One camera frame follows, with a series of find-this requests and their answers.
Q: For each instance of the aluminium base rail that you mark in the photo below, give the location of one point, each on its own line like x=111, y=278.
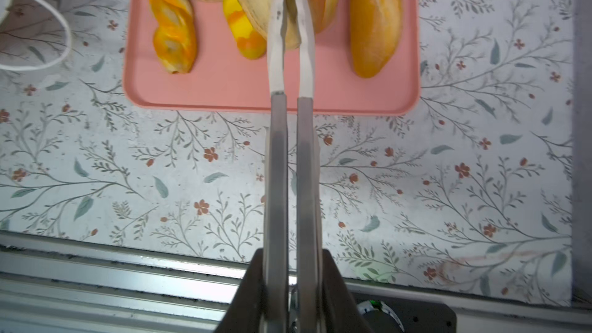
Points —
x=49, y=283

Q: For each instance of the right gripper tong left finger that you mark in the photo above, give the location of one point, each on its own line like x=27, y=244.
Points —
x=275, y=317

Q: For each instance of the orange twisted fake bread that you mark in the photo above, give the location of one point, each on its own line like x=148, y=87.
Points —
x=174, y=40

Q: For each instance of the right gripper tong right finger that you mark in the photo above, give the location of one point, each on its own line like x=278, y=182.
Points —
x=309, y=239

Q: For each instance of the yellow croissant fake bread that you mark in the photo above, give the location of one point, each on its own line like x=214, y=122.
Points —
x=250, y=43

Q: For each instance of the long golden baguette fake bread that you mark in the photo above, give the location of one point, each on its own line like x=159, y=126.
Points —
x=375, y=32

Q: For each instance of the pink plastic tray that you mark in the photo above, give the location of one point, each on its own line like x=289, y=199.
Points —
x=223, y=80

